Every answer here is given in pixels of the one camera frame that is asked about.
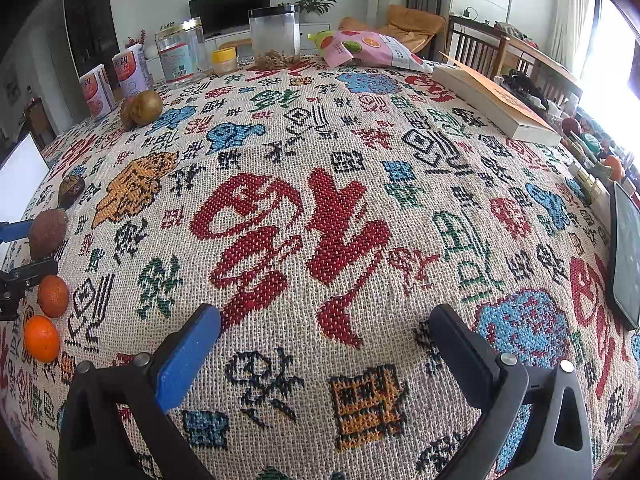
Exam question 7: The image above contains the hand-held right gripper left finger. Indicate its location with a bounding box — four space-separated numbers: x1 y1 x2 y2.
57 302 222 480

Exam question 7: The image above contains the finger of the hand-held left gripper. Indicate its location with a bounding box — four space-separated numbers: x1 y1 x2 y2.
0 220 32 243
0 257 60 291

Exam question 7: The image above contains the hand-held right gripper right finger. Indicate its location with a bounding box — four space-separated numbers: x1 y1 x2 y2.
428 303 593 480

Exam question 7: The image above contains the round brown passion fruit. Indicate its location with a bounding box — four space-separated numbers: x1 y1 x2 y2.
28 209 69 261

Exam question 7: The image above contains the white cardboard box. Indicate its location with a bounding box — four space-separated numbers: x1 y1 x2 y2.
0 131 51 226

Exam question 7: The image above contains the orange tangerine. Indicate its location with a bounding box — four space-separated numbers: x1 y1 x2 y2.
37 275 69 319
23 315 61 364

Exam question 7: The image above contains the dark wrinkled passion fruit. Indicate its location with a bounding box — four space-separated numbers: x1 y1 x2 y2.
57 174 86 208

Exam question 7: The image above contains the white can orange label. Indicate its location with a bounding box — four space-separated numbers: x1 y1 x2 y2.
79 64 117 120

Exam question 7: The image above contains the green-brown pear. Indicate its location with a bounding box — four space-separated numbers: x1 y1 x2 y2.
131 89 163 127

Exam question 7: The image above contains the black smartphone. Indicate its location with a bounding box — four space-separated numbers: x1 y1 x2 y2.
606 181 640 331

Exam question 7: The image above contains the dark glass cabinet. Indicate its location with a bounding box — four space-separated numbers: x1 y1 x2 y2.
62 0 121 81

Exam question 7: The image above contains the clear jar gold lid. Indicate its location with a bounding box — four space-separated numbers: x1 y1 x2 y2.
154 17 208 83

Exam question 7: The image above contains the printed woven tablecloth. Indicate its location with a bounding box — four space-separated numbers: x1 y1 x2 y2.
0 52 640 480

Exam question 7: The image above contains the row of small toys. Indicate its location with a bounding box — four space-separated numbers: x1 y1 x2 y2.
560 110 640 201

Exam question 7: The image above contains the orange cover book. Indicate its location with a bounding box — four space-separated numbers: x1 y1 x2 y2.
431 62 563 147

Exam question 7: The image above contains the small yellow lidded jar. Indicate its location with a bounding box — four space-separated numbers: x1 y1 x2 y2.
210 46 238 76

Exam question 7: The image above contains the white television console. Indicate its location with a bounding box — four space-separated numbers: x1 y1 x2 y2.
145 22 332 61

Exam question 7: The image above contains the dark wooden slatted chair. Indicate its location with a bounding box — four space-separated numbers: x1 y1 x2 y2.
445 14 511 78
515 50 583 106

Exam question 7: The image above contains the flat screen television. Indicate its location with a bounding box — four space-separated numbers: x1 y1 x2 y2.
188 0 272 38

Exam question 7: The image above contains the pile of walnuts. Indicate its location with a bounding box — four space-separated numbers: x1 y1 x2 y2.
246 49 315 70

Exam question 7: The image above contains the pink printed snack bag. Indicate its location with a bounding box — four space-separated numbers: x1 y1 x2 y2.
306 30 435 73

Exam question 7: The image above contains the clear container black lid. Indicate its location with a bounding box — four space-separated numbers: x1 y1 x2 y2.
248 4 302 63

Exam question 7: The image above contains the orange cushioned armchair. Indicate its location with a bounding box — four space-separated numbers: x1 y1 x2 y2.
339 4 447 58

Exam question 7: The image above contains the window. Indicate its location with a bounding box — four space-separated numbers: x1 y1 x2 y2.
595 0 640 126

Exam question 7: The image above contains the white curtain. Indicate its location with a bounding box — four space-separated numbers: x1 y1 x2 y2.
550 0 596 66

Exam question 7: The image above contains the large leafy potted plant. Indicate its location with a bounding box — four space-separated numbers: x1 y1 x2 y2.
291 0 337 23

